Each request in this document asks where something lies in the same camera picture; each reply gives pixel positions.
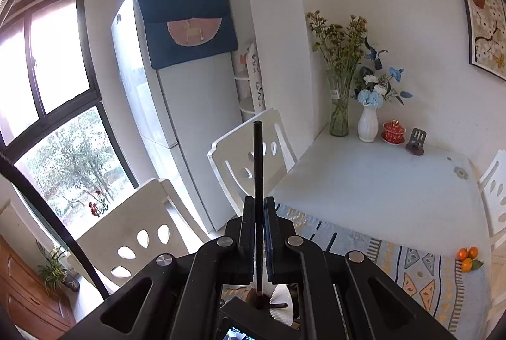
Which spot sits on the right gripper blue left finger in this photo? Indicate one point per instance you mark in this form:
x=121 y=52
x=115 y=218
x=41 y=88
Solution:
x=222 y=261

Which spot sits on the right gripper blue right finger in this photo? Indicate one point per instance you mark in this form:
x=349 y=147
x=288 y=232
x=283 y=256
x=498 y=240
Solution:
x=293 y=259

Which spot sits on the white dotted rice paddle small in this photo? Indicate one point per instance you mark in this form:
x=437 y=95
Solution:
x=276 y=298

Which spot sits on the black chopstick gold band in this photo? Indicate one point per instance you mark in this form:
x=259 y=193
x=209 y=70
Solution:
x=258 y=205

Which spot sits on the white chair near left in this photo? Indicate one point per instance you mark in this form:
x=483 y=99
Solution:
x=151 y=221

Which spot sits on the white chair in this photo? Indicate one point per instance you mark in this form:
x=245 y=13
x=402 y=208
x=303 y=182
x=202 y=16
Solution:
x=151 y=221
x=232 y=158
x=492 y=186

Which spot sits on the white chair far left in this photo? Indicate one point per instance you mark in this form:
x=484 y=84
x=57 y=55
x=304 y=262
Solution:
x=232 y=158

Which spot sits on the white ceramic flower vase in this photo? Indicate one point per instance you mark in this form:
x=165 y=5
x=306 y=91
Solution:
x=368 y=124

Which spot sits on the white refrigerator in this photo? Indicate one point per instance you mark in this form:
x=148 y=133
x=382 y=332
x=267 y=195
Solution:
x=179 y=112

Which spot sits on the red lidded tea cup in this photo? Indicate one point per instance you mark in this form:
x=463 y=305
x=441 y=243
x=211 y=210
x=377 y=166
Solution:
x=393 y=132

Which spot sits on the patterned blue woven table mat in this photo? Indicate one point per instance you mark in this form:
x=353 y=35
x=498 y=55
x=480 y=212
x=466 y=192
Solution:
x=458 y=300

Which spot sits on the dark phone stand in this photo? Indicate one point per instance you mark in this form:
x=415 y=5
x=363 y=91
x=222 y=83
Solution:
x=415 y=145

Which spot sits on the mandarin orange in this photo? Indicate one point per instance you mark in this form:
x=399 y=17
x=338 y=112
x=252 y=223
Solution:
x=462 y=254
x=472 y=252
x=466 y=265

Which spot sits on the potted green plant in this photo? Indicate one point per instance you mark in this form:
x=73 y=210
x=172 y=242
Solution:
x=53 y=273

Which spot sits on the white chair far right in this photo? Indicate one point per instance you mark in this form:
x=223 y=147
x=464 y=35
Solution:
x=492 y=186

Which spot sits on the glass vase green stems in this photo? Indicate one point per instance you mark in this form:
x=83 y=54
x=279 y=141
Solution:
x=341 y=49

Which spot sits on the black framed window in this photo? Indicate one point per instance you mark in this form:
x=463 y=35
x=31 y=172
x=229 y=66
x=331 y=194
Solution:
x=54 y=126

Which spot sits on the navy fridge cover cloth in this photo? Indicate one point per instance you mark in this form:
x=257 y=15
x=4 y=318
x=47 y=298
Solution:
x=179 y=31

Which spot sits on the framed floral picture large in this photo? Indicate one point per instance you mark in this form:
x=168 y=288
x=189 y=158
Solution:
x=486 y=34

